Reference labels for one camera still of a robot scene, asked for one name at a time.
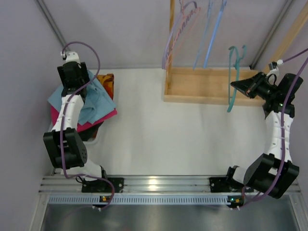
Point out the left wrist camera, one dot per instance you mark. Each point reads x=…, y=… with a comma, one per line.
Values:
x=70, y=56

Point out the grey slotted cable duct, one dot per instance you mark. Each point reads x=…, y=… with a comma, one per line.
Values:
x=121, y=199

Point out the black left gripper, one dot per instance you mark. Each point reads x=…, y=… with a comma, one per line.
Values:
x=72, y=66

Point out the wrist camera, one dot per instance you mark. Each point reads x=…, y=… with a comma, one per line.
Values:
x=70, y=56
x=274, y=67

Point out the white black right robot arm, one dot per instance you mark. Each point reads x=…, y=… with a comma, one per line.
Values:
x=273, y=172

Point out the purple plastic hanger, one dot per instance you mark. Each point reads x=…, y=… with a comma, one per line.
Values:
x=173, y=15

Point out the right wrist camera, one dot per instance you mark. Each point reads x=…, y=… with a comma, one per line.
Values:
x=274, y=67

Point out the light blue plastic hanger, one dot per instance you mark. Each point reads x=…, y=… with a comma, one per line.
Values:
x=204, y=35

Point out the pink plastic hanger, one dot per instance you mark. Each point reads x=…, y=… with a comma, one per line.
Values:
x=183, y=31

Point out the aluminium mounting rail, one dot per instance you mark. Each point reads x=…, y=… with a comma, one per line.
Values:
x=145, y=184

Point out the wooden hanger rack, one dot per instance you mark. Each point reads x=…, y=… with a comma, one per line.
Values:
x=210, y=86

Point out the light blue trousers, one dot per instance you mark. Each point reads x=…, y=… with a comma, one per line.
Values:
x=97, y=104

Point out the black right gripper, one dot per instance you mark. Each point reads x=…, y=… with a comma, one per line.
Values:
x=253, y=86

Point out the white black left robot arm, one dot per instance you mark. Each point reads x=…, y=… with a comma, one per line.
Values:
x=64, y=145

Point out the teal plastic hanger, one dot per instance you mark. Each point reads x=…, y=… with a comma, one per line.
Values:
x=234, y=73

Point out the orange patterned garment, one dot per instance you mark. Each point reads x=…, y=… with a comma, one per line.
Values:
x=107, y=81

